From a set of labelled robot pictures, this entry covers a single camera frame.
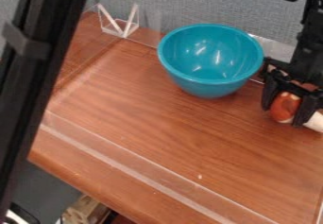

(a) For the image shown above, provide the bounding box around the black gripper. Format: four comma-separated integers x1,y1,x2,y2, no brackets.
261,38,323,127

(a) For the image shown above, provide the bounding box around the brown and white plush mushroom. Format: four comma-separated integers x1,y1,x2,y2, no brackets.
270,92,323,133

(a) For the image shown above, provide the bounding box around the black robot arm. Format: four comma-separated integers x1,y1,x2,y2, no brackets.
0,0,323,224

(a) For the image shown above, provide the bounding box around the blue plastic bowl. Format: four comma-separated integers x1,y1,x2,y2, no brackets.
157,23,266,99

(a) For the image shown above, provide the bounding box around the clear acrylic back barrier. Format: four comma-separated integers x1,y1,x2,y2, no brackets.
126,26,313,88

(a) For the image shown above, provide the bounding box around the clear acrylic barrier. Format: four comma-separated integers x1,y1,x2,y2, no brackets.
126,26,313,88
41,112,278,224

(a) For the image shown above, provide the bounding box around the clear acrylic front barrier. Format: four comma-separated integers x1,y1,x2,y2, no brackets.
41,112,278,224

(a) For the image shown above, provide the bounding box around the wooden block under table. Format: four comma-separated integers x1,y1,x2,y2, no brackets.
63,195,111,224

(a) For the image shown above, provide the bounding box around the black and white device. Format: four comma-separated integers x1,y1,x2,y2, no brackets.
5,203,41,224

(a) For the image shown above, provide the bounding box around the clear acrylic corner bracket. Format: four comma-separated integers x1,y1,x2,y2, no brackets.
98,4,139,38

